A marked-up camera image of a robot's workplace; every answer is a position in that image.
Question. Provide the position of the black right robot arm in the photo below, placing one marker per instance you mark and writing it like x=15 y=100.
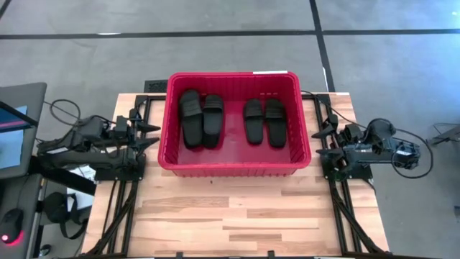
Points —
x=373 y=156

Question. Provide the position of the grey side desk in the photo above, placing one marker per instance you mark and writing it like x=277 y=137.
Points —
x=21 y=194

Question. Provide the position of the white label on bin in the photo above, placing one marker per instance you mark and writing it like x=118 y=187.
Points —
x=269 y=72

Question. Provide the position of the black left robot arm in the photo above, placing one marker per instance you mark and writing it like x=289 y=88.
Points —
x=90 y=158

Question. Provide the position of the black computer mouse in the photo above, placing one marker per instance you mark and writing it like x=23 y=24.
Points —
x=10 y=224

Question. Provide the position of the grey framed monitor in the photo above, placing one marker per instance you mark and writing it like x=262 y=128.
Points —
x=21 y=97

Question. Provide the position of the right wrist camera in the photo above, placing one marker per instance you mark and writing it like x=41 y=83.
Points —
x=354 y=133

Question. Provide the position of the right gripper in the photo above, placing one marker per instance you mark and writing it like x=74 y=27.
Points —
x=341 y=138

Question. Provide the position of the black aluminium table frame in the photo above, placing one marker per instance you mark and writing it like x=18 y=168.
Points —
x=141 y=100

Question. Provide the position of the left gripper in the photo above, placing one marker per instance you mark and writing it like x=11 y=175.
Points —
x=133 y=129

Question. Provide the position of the white paper sheet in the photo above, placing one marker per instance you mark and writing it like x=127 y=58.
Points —
x=86 y=172

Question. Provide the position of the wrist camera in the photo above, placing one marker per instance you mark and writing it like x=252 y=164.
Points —
x=122 y=127
x=354 y=133

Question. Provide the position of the black floor vent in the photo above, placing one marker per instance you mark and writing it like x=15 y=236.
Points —
x=152 y=86

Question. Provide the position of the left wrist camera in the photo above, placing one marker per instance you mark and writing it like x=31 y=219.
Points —
x=122 y=127

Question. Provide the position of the red plastic bin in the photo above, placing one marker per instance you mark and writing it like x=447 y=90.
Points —
x=233 y=154

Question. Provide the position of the black slide sandal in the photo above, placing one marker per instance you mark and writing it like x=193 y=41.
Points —
x=192 y=129
x=253 y=131
x=212 y=133
x=276 y=133

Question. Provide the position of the thin black bar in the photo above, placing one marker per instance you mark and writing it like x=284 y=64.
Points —
x=21 y=115

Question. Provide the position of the grey floor stand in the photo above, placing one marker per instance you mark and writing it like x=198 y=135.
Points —
x=447 y=136

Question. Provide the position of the thick black beam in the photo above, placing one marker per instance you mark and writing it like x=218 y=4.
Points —
x=64 y=178

